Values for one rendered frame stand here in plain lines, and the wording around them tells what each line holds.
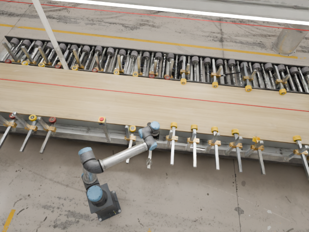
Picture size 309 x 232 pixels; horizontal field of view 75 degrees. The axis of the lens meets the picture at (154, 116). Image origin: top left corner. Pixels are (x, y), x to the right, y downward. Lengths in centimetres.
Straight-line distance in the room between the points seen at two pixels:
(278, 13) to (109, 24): 448
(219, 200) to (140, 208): 114
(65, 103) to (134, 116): 93
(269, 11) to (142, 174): 254
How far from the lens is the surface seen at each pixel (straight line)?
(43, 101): 299
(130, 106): 266
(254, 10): 161
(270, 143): 308
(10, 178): 375
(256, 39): 582
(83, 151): 184
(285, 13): 168
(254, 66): 368
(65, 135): 285
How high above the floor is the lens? 308
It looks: 58 degrees down
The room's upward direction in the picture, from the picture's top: 4 degrees clockwise
